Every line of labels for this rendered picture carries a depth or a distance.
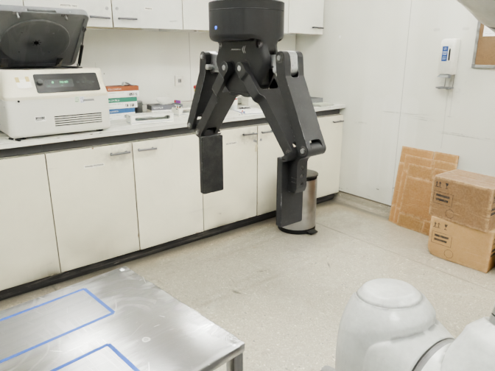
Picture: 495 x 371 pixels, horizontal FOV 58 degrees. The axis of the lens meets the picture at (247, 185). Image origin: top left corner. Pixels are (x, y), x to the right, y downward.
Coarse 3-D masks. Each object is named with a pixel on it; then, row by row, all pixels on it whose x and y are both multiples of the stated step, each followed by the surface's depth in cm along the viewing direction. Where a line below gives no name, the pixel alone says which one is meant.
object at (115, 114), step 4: (124, 108) 310; (128, 108) 312; (132, 108) 314; (112, 112) 304; (116, 112) 306; (120, 112) 308; (124, 112) 310; (128, 112) 312; (132, 112) 314; (112, 116) 304; (116, 116) 307; (120, 116) 309; (124, 116) 311; (112, 120) 305
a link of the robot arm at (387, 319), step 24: (360, 288) 76; (384, 288) 75; (408, 288) 74; (360, 312) 72; (384, 312) 70; (408, 312) 69; (432, 312) 71; (360, 336) 71; (384, 336) 69; (408, 336) 68; (432, 336) 69; (336, 360) 79; (360, 360) 72; (384, 360) 68; (408, 360) 66
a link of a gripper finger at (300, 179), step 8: (312, 144) 40; (320, 144) 40; (312, 152) 40; (320, 152) 40; (296, 160) 41; (304, 160) 42; (288, 168) 42; (296, 168) 41; (304, 168) 42; (288, 176) 42; (296, 176) 42; (304, 176) 42; (288, 184) 43; (296, 184) 42; (304, 184) 43; (296, 192) 42
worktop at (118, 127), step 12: (324, 108) 377; (336, 108) 387; (120, 120) 305; (180, 120) 305; (228, 120) 316; (240, 120) 322; (0, 132) 258; (72, 132) 258; (84, 132) 258; (96, 132) 258; (108, 132) 262; (120, 132) 267; (132, 132) 271; (0, 144) 227; (12, 144) 231; (24, 144) 234; (36, 144) 238
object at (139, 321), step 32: (64, 288) 104; (96, 288) 104; (128, 288) 104; (160, 288) 111; (0, 320) 92; (32, 320) 92; (64, 320) 92; (96, 320) 92; (128, 320) 92; (160, 320) 92; (192, 320) 92; (0, 352) 82; (32, 352) 82; (64, 352) 82; (96, 352) 82; (128, 352) 82; (160, 352) 82; (192, 352) 82; (224, 352) 82
